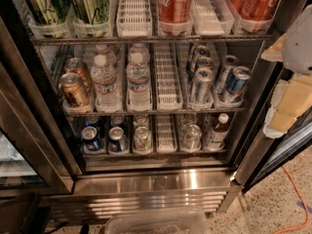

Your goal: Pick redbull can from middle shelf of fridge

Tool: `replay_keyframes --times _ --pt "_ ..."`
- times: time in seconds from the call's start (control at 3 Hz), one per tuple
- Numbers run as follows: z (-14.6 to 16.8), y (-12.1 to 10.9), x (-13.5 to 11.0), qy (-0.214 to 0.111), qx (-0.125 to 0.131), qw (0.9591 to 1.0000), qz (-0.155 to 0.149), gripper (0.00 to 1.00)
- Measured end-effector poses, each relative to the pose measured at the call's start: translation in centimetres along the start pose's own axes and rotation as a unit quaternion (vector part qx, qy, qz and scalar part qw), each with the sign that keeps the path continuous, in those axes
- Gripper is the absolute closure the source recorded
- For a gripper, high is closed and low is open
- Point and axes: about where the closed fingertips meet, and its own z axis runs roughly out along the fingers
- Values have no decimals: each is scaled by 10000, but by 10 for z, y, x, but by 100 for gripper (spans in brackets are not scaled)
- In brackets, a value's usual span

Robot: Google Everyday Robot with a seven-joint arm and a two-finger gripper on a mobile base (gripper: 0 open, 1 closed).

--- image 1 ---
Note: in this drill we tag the rear sprite can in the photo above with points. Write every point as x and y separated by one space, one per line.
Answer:
141 120

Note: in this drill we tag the pepsi can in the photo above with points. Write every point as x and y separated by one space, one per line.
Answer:
119 121
95 121
117 142
91 139

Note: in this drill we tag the front silver soda can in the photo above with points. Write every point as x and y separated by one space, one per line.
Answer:
191 139

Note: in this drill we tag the brown tea bottle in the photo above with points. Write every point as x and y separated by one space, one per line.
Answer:
217 132

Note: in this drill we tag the empty white tray bottom shelf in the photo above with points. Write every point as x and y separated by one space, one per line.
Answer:
165 134

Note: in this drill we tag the water bottle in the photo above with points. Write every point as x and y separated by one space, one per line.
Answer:
138 76
139 48
105 83
103 49

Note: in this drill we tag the rear silver soda can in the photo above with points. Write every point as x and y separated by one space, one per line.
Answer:
187 119

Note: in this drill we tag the right green tall can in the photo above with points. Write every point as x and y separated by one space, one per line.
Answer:
91 11

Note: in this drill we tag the sprite can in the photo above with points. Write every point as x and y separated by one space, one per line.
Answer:
142 139
141 120

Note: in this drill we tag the rear left pepsi can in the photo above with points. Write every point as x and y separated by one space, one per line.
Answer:
95 121

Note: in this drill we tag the rear right water bottle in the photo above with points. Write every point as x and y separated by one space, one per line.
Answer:
139 48

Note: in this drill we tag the silver redbull can behind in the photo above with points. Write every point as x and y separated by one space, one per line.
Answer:
228 63

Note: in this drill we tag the middle silver slim can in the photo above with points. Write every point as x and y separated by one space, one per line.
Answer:
200 61

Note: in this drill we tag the rear left water bottle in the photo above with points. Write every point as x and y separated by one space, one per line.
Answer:
103 49

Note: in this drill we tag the front left water bottle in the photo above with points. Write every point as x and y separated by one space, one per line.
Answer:
105 83

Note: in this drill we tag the front gold can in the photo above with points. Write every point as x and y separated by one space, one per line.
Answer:
73 89

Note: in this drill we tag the fridge glass door left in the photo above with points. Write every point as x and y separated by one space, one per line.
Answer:
19 98

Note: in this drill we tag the rear silver slim can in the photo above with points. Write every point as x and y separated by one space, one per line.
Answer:
194 51

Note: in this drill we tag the centre coca-cola can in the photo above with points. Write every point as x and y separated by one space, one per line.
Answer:
174 11

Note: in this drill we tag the left green tall can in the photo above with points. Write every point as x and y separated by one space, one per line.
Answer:
46 12

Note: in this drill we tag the empty white tray top shelf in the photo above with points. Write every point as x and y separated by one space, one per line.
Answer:
134 18

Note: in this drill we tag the silver slim can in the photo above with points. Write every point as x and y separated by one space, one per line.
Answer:
201 85
200 61
194 51

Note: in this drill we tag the gold can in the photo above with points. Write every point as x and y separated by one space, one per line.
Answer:
73 89
76 65

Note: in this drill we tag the silver soda can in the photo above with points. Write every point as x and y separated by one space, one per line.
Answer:
191 139
187 119

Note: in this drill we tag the front left pepsi can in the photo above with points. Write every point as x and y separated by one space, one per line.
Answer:
91 139

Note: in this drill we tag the blue silver redbull can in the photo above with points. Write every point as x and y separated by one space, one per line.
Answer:
236 84

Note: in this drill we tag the green tall can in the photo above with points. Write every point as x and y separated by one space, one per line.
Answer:
46 12
91 11

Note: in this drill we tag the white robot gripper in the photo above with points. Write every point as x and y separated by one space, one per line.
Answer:
299 44

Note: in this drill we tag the front sprite can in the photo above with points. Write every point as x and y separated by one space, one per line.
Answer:
142 139

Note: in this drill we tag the rear gold can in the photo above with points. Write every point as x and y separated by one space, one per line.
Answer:
76 65

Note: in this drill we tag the front silver slim can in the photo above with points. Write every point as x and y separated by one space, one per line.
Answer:
201 85

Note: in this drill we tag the front right water bottle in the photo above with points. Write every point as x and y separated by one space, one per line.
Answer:
138 76

